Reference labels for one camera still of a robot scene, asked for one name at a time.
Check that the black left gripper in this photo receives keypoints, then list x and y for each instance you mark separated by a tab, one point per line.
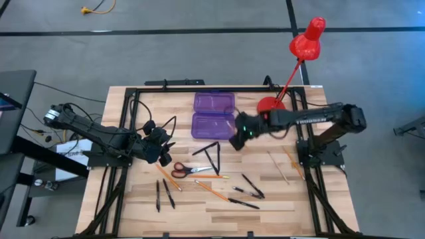
154	146

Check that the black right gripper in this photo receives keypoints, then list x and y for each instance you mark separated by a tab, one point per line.
245	124

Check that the orange pencil with pink eraser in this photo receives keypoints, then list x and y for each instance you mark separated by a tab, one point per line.
168	177

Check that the purple plastic supply box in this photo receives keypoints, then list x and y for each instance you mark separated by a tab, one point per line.
212	126

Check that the orange pencil with yellow cap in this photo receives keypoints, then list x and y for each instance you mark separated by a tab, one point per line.
209	176

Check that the natural wood pencil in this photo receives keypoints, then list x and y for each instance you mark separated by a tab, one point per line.
278	167

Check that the orange pencil with black dot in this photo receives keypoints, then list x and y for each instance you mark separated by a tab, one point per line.
212	191

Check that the clear barrel pen black grip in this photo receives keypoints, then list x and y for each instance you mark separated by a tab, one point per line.
245	192

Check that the black pen with white logo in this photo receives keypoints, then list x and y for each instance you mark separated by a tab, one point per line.
244	203

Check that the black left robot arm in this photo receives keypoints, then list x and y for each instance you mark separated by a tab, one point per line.
99	134

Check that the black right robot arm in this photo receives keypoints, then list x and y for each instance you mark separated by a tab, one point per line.
315	117

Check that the black power strip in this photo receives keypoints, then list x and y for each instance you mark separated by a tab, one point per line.
179	82

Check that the red desk lamp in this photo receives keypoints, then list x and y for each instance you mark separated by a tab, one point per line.
305	46

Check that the white printed paper sheet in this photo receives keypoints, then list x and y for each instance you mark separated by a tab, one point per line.
66	169

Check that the small silver device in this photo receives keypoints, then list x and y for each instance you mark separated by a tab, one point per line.
50	185

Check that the black side desk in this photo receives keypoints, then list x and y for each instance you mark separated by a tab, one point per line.
16	99

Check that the black metal stand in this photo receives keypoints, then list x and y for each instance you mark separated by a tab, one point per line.
411	126

